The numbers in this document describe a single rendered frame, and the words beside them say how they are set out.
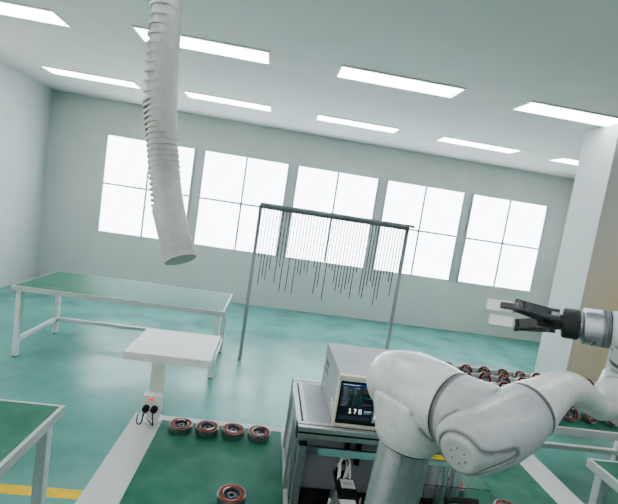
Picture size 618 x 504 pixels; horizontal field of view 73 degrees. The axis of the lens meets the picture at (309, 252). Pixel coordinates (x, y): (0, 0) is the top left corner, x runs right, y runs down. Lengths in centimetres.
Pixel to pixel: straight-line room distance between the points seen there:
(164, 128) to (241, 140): 559
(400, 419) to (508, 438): 19
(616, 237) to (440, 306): 402
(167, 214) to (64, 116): 660
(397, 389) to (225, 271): 720
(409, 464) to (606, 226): 472
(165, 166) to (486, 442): 195
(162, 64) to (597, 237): 450
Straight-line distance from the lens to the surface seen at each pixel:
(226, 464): 210
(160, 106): 236
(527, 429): 77
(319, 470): 197
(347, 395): 168
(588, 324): 119
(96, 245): 844
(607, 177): 541
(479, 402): 76
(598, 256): 538
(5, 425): 246
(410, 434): 83
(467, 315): 891
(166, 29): 247
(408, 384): 81
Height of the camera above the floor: 191
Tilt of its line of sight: 6 degrees down
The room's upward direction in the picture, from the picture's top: 9 degrees clockwise
